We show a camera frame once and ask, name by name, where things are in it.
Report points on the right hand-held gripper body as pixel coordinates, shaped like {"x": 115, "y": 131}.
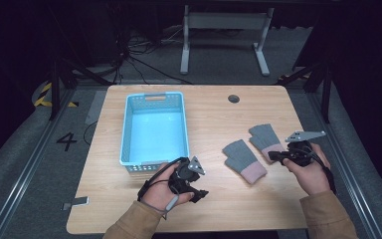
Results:
{"x": 303, "y": 149}

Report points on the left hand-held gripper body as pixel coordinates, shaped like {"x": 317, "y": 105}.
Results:
{"x": 185, "y": 174}

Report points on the light blue plastic basket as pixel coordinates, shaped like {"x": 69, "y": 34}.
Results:
{"x": 154, "y": 132}

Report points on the person's right hand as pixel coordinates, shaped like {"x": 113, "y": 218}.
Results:
{"x": 310, "y": 177}

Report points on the person's left hand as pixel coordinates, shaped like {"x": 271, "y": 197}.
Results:
{"x": 159, "y": 194}

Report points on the round grey table grommet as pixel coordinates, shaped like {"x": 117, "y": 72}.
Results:
{"x": 233, "y": 98}

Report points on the black metal stand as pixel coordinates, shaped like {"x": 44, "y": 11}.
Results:
{"x": 321, "y": 79}
{"x": 59, "y": 76}

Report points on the grey floor tape patch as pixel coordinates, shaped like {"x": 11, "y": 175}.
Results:
{"x": 95, "y": 108}

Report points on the grey metal floor rail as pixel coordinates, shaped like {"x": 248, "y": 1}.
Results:
{"x": 26, "y": 169}
{"x": 344, "y": 166}

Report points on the white metal desk frame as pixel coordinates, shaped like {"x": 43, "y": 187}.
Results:
{"x": 224, "y": 20}

